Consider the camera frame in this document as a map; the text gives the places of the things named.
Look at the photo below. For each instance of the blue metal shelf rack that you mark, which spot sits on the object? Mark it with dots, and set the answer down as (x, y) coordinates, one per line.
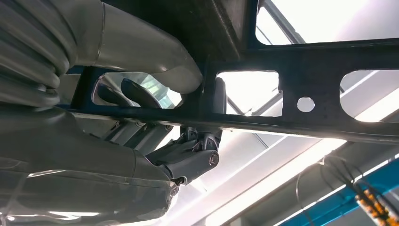
(343, 199)

